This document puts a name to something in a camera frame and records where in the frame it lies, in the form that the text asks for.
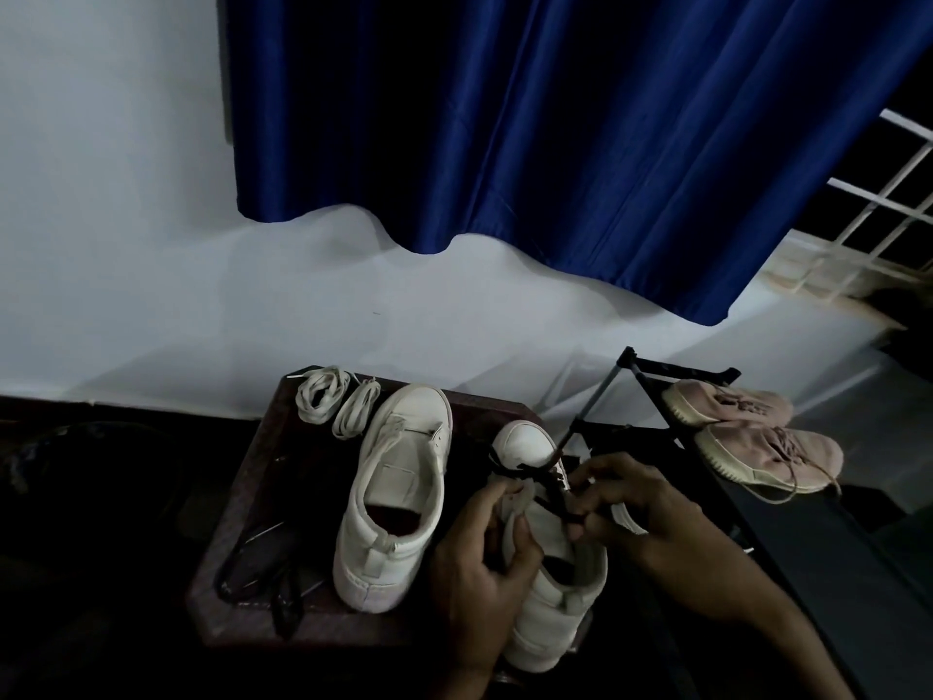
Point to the blue curtain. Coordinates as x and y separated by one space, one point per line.
547 116

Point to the person's right forearm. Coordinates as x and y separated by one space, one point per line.
794 641

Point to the person's right hand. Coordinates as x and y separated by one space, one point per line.
670 539

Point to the pink sneaker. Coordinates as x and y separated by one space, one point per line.
700 404
751 459

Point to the person's left hand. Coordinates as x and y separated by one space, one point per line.
474 605

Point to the white window grille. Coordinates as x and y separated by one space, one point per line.
867 233

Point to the dark brown plastic stool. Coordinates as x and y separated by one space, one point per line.
284 466

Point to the black shoe rack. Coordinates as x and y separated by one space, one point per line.
838 575

